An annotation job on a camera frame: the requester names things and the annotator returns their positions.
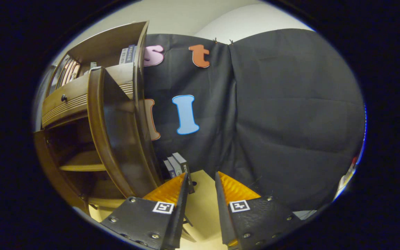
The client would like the wooden double-door shoe cabinet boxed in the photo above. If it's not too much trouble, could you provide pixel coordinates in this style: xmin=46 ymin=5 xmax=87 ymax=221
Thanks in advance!
xmin=33 ymin=21 xmax=164 ymax=217

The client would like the grey book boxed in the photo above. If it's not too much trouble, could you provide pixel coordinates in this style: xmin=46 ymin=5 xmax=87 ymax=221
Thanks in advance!
xmin=168 ymin=156 xmax=183 ymax=177

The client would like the black book white spine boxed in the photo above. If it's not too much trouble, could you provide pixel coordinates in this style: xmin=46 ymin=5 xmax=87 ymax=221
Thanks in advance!
xmin=172 ymin=153 xmax=195 ymax=194

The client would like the wooden cabinet drawer black knob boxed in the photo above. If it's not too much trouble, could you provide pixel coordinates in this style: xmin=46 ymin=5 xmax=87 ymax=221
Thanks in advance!
xmin=42 ymin=62 xmax=135 ymax=129

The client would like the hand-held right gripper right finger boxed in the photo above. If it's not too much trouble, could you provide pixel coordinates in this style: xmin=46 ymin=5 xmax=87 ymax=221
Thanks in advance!
xmin=214 ymin=171 xmax=303 ymax=248

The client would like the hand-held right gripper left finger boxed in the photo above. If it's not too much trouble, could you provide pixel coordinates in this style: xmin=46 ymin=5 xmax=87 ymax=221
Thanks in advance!
xmin=100 ymin=172 xmax=189 ymax=250

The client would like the black backdrop cloth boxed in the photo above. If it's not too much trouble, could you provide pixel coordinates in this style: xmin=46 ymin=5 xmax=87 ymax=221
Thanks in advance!
xmin=35 ymin=28 xmax=365 ymax=212

